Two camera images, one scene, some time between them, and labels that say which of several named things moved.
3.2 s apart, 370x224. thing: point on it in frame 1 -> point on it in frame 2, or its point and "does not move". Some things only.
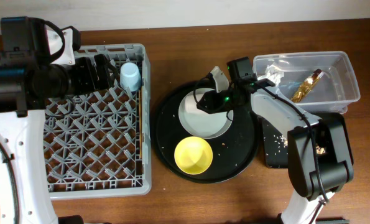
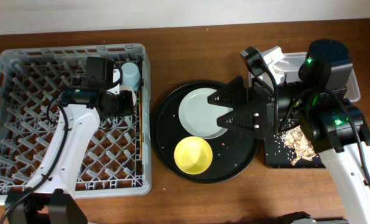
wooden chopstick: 140,122 does not move
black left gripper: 87,74 -> 122,104
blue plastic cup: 130,79 does not move
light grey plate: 199,124 does not move
